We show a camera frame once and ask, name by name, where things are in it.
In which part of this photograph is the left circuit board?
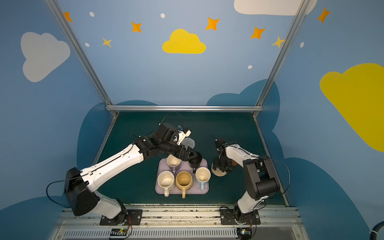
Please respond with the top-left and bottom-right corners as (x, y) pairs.
(109, 228), (129, 240)

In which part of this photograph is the grey woven coaster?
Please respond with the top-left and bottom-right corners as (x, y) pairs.
(182, 137), (196, 149)

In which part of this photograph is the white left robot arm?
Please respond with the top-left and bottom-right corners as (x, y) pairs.
(64, 136), (201, 223)

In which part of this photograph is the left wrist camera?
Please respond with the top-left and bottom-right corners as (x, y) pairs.
(155, 123), (192, 145)

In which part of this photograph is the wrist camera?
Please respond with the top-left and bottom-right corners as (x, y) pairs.
(215, 138), (228, 155)
(155, 123), (192, 145)

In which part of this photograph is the right circuit board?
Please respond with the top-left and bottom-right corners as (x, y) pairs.
(236, 228), (252, 240)

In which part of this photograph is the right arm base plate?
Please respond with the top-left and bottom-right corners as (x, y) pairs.
(219, 208), (261, 225)

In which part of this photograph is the circuit board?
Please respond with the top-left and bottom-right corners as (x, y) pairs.
(236, 228), (252, 240)
(109, 228), (129, 240)

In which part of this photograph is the light blue mug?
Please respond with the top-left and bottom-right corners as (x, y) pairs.
(195, 167), (211, 191)

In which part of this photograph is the black mug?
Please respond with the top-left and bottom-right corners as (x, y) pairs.
(188, 152), (203, 174)

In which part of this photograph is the beige woven coaster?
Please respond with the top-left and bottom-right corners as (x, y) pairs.
(211, 164), (227, 177)

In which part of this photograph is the lilac serving tray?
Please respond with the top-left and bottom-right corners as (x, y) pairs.
(156, 159), (211, 198)

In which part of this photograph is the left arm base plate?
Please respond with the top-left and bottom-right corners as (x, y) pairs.
(100, 209), (143, 226)

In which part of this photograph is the yellow mug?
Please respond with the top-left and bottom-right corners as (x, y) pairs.
(175, 171), (194, 199)

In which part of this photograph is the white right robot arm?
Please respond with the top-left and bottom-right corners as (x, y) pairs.
(212, 141), (280, 219)

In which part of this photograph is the left aluminium frame post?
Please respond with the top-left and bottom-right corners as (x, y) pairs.
(45, 0), (113, 106)

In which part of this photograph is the purple mug cream inside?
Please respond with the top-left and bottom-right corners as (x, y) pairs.
(167, 155), (182, 175)

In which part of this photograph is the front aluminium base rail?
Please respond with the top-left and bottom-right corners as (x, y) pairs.
(50, 204), (309, 240)

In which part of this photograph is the horizontal aluminium frame rail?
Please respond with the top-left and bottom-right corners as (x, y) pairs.
(106, 105), (263, 112)

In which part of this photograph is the aluminium frame post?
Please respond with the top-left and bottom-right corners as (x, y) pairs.
(253, 0), (311, 121)
(45, 0), (113, 106)

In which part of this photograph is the right aluminium frame post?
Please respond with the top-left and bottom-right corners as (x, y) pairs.
(253, 0), (311, 121)

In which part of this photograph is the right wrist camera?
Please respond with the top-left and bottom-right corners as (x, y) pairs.
(215, 138), (228, 155)

